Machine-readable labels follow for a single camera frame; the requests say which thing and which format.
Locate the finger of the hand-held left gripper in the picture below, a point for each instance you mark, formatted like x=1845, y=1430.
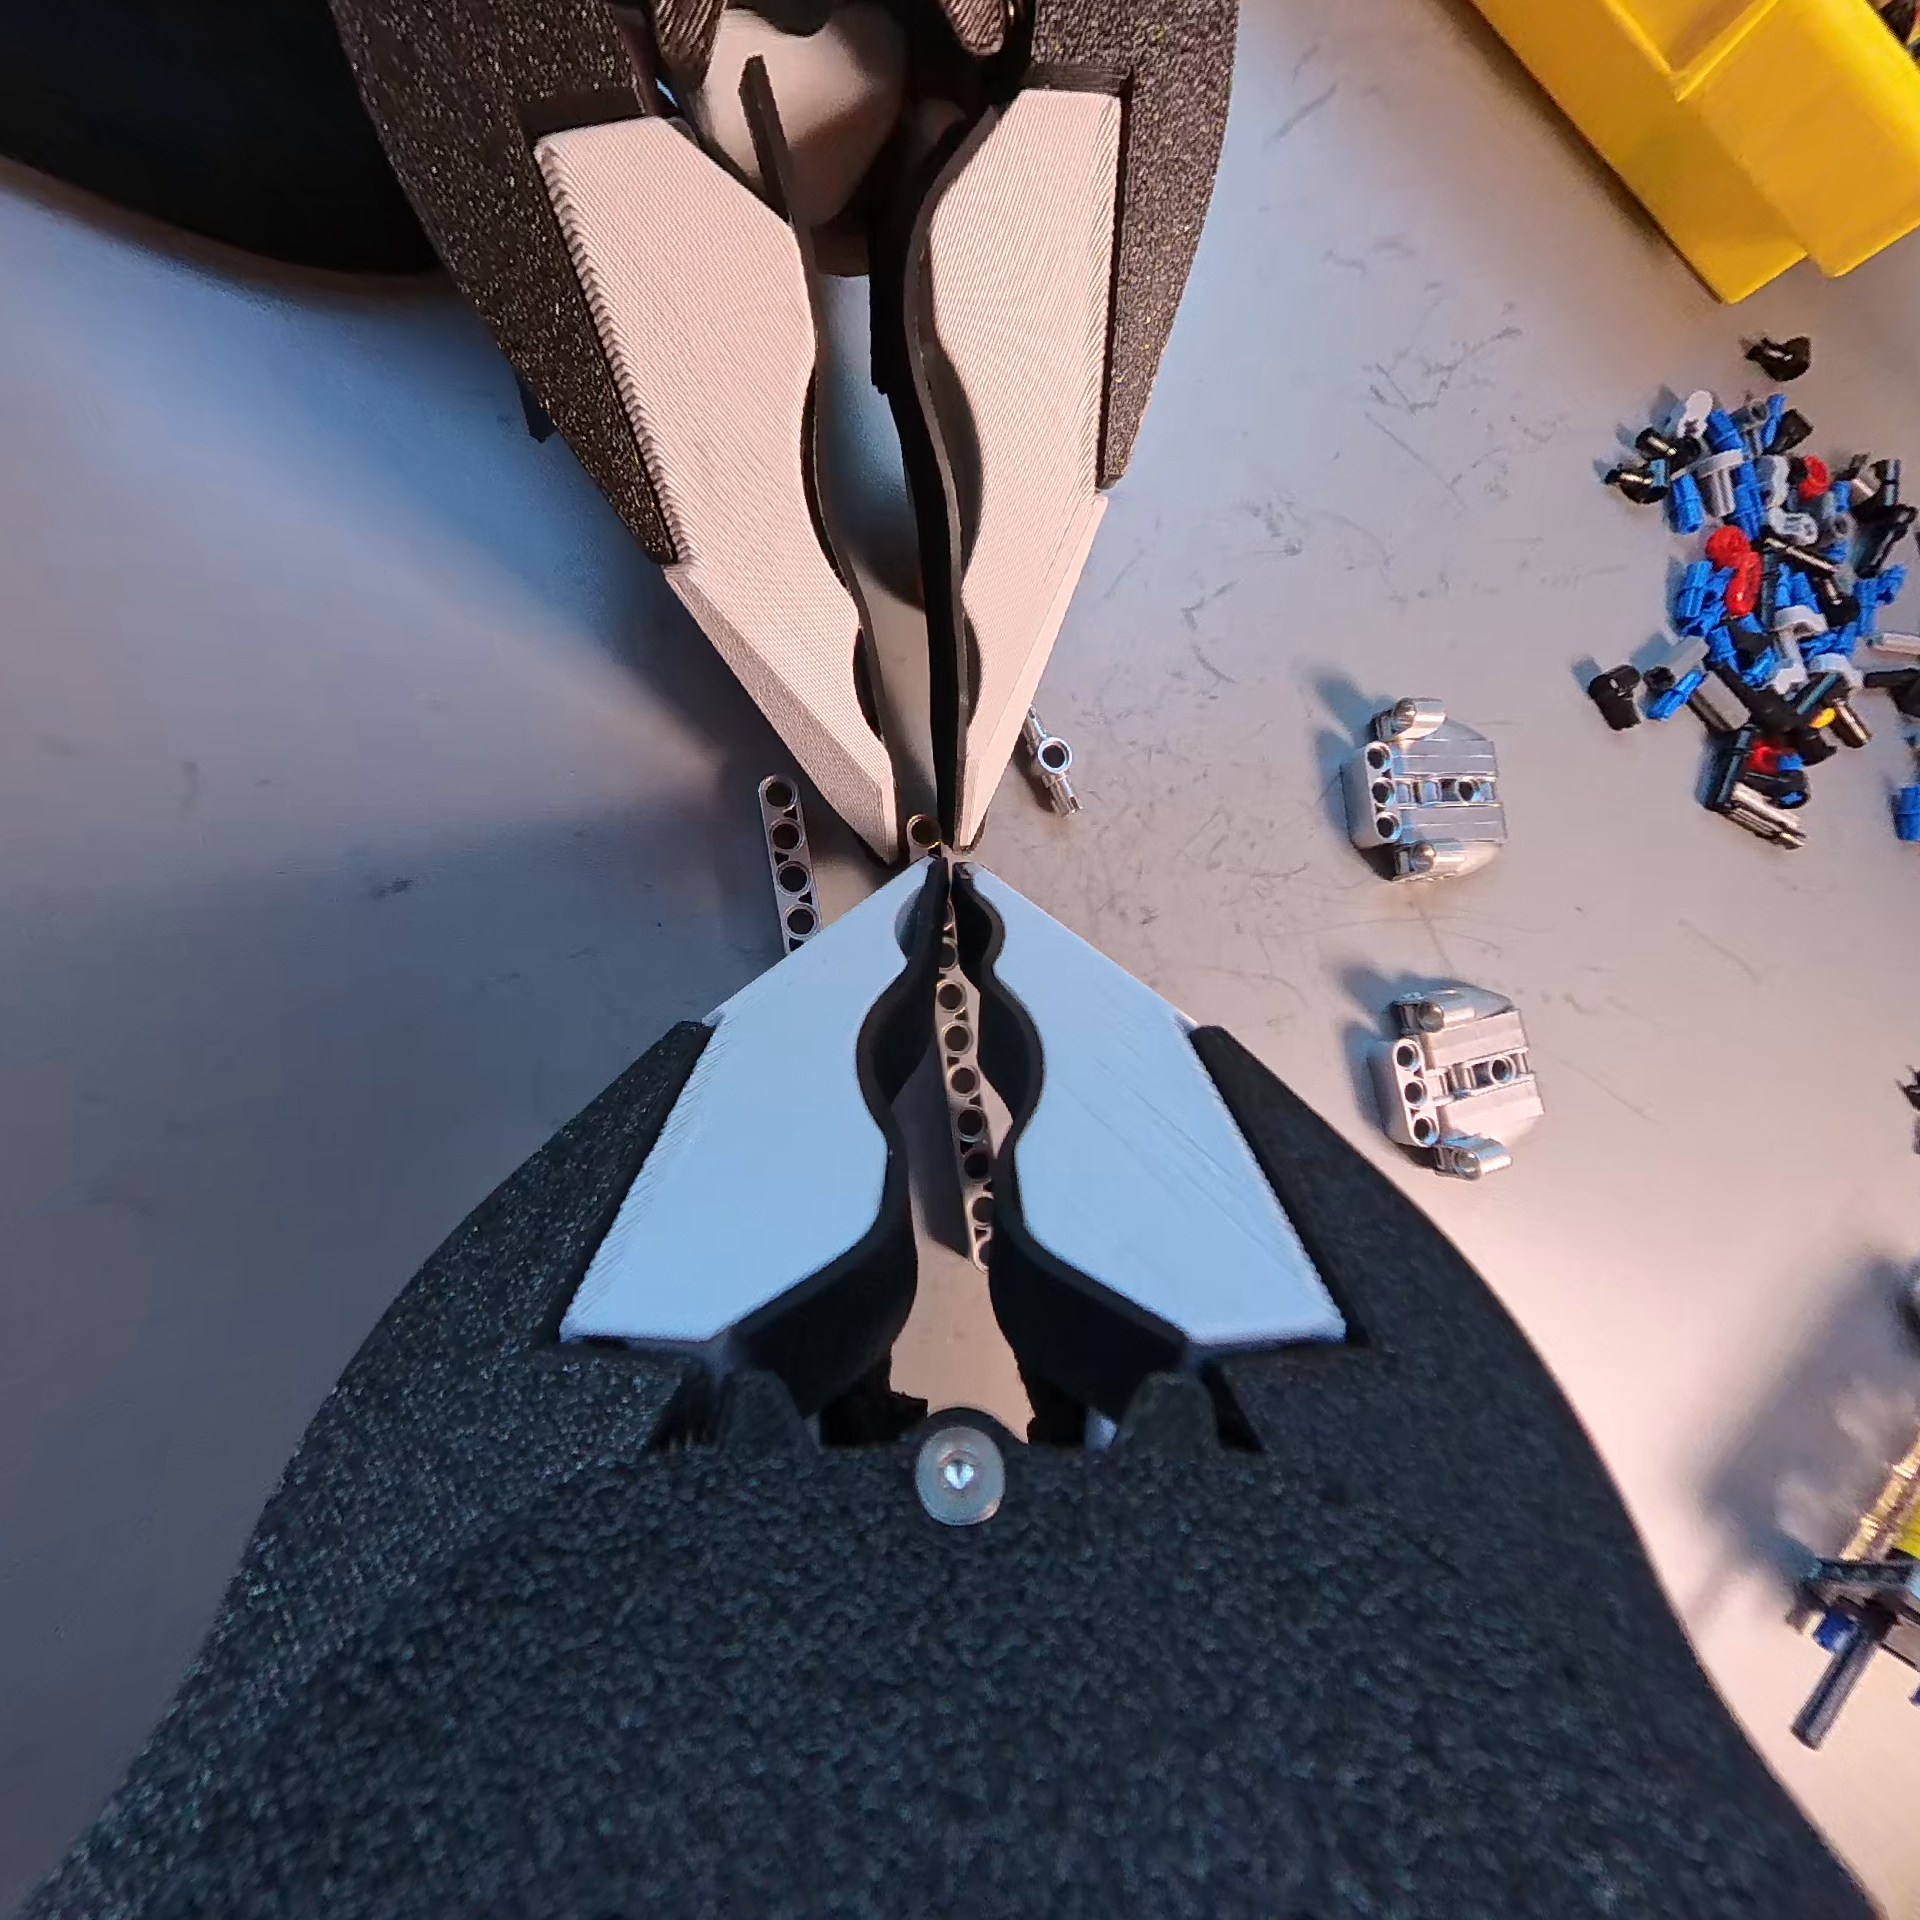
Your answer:
x=704, y=376
x=1036, y=376

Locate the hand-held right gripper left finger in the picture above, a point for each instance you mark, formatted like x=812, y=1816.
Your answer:
x=733, y=1184

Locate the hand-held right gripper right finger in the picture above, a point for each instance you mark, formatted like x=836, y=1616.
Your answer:
x=1170, y=1184

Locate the long grey toy beam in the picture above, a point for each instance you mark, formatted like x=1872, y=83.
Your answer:
x=972, y=1118
x=786, y=863

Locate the black elbow toy piece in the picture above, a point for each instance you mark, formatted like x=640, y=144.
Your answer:
x=1778, y=357

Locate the dark object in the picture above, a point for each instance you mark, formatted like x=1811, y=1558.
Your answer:
x=180, y=120

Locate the silver toy engine block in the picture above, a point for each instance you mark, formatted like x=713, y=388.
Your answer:
x=1454, y=1080
x=1425, y=787

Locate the small silver toy connector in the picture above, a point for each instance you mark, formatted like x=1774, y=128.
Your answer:
x=1051, y=763

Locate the yellow bin with black beams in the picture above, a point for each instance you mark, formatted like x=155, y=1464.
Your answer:
x=1651, y=89

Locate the pile of mixed toy pins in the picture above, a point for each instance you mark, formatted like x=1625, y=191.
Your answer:
x=1770, y=599

